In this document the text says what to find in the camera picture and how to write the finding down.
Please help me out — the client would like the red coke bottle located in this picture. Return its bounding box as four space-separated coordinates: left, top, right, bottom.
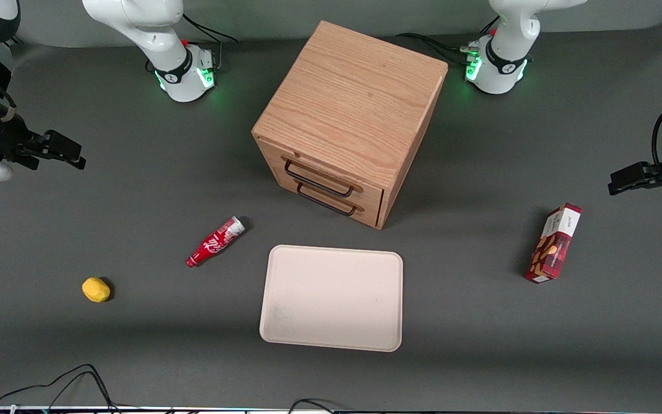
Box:
186 216 247 269

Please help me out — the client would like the beige plastic tray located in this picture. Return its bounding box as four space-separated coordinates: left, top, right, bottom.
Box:
259 244 404 352

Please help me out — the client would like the red snack box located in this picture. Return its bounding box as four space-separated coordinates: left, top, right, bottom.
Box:
524 202 583 284

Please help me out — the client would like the yellow lemon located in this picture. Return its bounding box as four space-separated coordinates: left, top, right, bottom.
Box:
82 277 111 304

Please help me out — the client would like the wooden drawer cabinet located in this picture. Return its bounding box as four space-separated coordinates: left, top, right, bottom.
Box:
251 20 449 231

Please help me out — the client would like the long black floor cable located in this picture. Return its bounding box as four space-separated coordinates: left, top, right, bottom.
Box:
0 363 120 413

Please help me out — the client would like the black metal drawer handle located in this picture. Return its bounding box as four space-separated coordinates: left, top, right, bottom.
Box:
283 159 356 199
295 183 359 217

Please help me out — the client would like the short black floor cable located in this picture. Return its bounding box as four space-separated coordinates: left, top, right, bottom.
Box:
287 398 338 414

